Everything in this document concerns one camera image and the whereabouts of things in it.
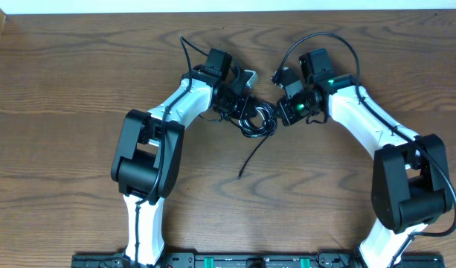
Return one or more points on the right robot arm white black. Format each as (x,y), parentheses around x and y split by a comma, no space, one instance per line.
(410,181)

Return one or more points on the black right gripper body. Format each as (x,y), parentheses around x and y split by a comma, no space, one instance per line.
(296,109)

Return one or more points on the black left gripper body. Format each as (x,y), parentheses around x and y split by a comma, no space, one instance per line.
(234,103)

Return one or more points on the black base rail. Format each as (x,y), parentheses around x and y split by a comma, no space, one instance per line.
(191,260)

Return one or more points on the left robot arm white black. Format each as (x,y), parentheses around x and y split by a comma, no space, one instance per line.
(147,158)

